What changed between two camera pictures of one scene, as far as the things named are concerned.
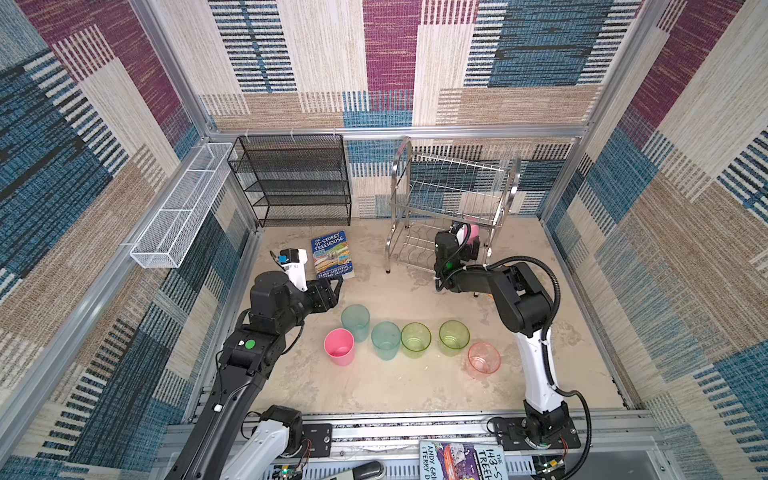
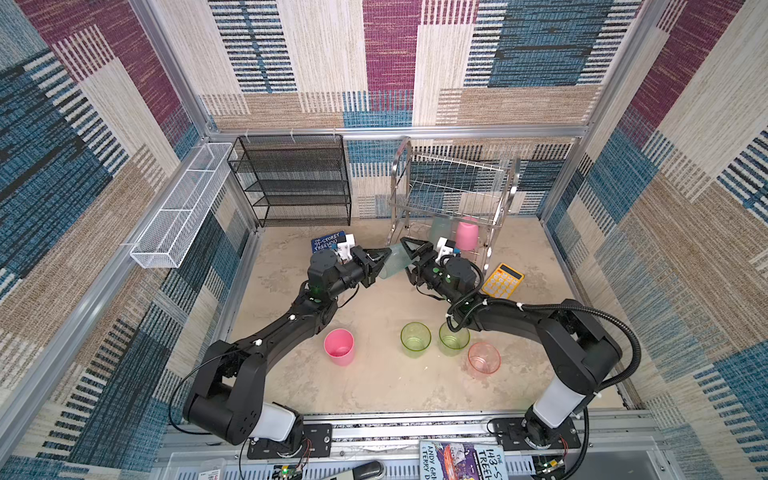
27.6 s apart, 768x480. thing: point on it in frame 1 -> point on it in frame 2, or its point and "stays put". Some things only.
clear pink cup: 483,360 stays put
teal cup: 386,339 -> 441,226
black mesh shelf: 294,180 stays put
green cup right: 453,336 stays put
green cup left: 415,339 stays put
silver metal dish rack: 428,194 stays put
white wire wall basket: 168,238 stays put
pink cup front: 339,344 stays put
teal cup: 356,319 -> 397,261
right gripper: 467,253 -> 429,256
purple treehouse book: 461,461 stays put
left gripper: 328,299 -> 370,270
